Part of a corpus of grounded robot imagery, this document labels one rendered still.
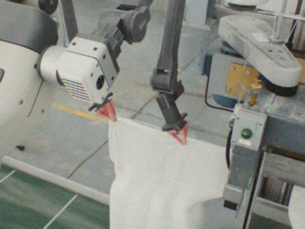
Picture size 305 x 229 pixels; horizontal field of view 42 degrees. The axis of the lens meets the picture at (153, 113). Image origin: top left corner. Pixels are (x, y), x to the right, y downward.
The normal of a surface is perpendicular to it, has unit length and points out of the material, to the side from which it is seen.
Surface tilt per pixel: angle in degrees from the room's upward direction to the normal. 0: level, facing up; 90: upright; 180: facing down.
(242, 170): 90
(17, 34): 50
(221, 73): 90
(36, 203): 0
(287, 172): 90
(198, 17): 90
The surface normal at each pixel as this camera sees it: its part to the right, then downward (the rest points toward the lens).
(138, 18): 0.88, 0.20
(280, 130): -0.42, 0.43
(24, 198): 0.07, -0.87
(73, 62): -0.16, -0.53
